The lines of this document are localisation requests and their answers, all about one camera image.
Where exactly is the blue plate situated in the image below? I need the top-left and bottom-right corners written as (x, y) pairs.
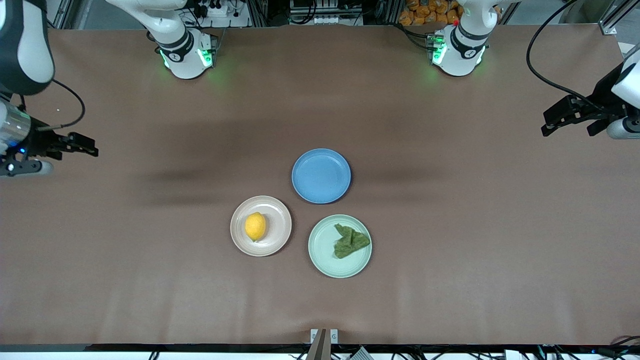
top-left (291, 148), bottom-right (352, 205)

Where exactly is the metal table edge bracket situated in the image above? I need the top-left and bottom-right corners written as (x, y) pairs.
top-left (306, 328), bottom-right (339, 360)

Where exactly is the yellow lemon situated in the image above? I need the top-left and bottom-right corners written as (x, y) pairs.
top-left (245, 212), bottom-right (267, 242)

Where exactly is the white power strip with plugs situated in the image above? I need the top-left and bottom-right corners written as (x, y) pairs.
top-left (192, 0), bottom-right (251, 28)

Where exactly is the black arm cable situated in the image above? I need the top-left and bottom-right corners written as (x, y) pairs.
top-left (526, 0), bottom-right (608, 108)
top-left (17, 79), bottom-right (86, 132)

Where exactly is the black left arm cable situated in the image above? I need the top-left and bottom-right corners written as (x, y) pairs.
top-left (526, 0), bottom-right (608, 108)

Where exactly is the aluminium frame profile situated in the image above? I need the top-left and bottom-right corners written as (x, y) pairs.
top-left (47, 0), bottom-right (86, 29)
top-left (597, 0), bottom-right (640, 36)

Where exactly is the long white power strip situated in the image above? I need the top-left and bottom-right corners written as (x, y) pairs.
top-left (290, 12), bottom-right (363, 26)

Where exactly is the black base cable bundle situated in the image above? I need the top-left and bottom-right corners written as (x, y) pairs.
top-left (395, 22), bottom-right (435, 51)

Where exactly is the pale beige plate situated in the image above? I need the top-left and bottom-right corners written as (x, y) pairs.
top-left (230, 195), bottom-right (293, 257)

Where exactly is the bag of orange fruit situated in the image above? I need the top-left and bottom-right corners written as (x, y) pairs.
top-left (400, 0), bottom-right (463, 26)

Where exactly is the pale green plate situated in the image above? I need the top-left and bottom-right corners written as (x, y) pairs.
top-left (308, 214), bottom-right (373, 279)

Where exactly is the green lettuce leaf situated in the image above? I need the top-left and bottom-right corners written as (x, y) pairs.
top-left (333, 223), bottom-right (371, 260)

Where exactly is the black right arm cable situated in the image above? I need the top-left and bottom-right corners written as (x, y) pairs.
top-left (17, 79), bottom-right (86, 132)

